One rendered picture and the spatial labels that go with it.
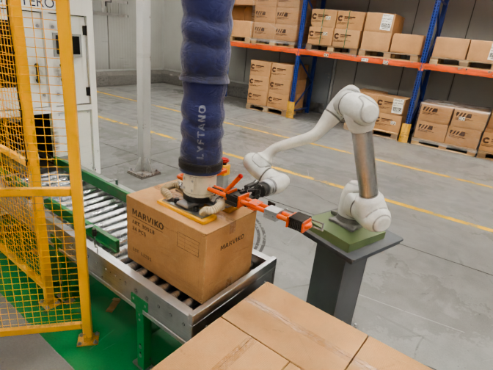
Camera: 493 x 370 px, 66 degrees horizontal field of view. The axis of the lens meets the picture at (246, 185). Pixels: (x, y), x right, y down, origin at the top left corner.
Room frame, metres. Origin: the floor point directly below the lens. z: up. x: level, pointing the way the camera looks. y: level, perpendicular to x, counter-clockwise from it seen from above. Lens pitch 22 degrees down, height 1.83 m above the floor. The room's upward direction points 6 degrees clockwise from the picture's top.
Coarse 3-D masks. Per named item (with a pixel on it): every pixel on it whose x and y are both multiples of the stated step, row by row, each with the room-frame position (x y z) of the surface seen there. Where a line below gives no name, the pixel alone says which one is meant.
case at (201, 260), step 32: (160, 192) 1.96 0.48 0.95; (128, 224) 1.88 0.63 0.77; (160, 224) 1.73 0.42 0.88; (192, 224) 1.63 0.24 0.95; (224, 224) 1.66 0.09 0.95; (128, 256) 1.88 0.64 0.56; (160, 256) 1.73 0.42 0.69; (192, 256) 1.59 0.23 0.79; (224, 256) 1.67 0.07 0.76; (192, 288) 1.58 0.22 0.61; (224, 288) 1.68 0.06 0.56
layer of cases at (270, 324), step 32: (224, 320) 1.46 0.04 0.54; (256, 320) 1.48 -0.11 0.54; (288, 320) 1.50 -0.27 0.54; (320, 320) 1.52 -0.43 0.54; (192, 352) 1.24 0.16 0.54; (224, 352) 1.26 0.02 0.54; (256, 352) 1.28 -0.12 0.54; (288, 352) 1.29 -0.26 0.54; (320, 352) 1.31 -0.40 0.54; (352, 352) 1.33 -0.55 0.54; (384, 352) 1.35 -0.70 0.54
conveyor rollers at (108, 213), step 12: (24, 180) 2.87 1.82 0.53; (48, 180) 2.94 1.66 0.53; (60, 180) 2.93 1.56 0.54; (84, 192) 2.73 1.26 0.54; (96, 192) 2.73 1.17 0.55; (84, 204) 2.53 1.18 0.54; (96, 204) 2.53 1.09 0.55; (108, 204) 2.59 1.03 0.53; (120, 204) 2.58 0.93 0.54; (84, 216) 2.34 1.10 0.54; (96, 216) 2.41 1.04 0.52; (108, 216) 2.39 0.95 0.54; (120, 216) 2.38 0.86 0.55; (72, 228) 2.17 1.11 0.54; (108, 228) 2.20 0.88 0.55; (120, 228) 2.26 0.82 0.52; (120, 240) 2.07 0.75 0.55; (108, 252) 1.98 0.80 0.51; (120, 252) 1.95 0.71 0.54; (132, 264) 1.82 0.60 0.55; (252, 264) 1.97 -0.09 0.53; (144, 276) 1.76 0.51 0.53; (156, 276) 1.74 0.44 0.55; (168, 288) 1.67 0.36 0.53; (192, 300) 1.57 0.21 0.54
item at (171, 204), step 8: (160, 200) 1.82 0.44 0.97; (168, 200) 1.82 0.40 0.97; (176, 200) 1.79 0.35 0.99; (176, 208) 1.74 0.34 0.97; (184, 208) 1.74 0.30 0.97; (192, 208) 1.75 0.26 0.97; (200, 208) 1.77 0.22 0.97; (184, 216) 1.70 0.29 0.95; (192, 216) 1.67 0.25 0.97; (200, 216) 1.67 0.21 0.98; (208, 216) 1.69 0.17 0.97
